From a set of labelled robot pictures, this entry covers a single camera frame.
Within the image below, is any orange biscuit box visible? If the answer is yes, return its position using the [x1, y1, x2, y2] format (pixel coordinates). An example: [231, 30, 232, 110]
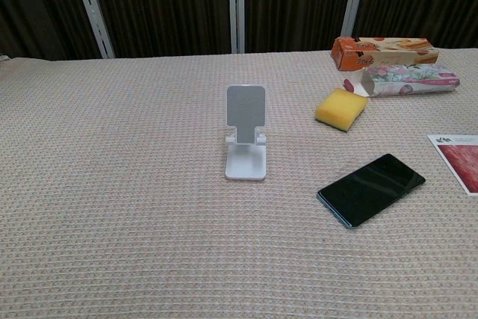
[331, 36, 440, 72]

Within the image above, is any red picture card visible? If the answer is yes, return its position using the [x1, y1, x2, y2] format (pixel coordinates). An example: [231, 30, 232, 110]
[426, 134, 478, 196]

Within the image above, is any beige woven tablecloth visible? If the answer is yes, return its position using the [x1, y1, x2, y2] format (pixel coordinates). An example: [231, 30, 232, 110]
[0, 48, 478, 319]

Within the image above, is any black smartphone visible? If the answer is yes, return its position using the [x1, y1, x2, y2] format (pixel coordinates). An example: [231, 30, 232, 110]
[317, 152, 426, 229]

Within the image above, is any white phone stand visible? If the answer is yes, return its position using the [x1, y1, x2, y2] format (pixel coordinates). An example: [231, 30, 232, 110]
[224, 84, 269, 182]

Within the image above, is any dark pleated curtain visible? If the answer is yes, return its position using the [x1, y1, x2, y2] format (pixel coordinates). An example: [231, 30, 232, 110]
[0, 0, 478, 61]

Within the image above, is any floral pink box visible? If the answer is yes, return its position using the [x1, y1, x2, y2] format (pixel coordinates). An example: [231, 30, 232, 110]
[342, 64, 462, 99]

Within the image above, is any yellow sponge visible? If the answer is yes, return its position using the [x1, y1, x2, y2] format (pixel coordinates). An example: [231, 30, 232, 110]
[314, 87, 369, 134]

